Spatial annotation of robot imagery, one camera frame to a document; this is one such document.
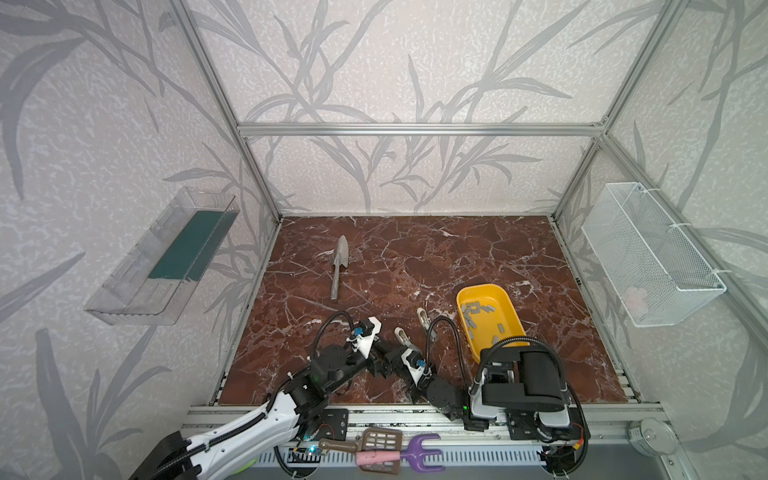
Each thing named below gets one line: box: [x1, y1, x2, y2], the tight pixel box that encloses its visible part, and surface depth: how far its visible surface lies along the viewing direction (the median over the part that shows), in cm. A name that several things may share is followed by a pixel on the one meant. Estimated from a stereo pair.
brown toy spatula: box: [318, 427, 403, 475], surface depth 72 cm
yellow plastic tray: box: [457, 284, 528, 363], surface depth 95 cm
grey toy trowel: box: [331, 234, 349, 301], surface depth 107 cm
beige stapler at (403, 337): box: [394, 326, 418, 348], surface depth 86 cm
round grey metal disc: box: [627, 417, 678, 455], surface depth 69 cm
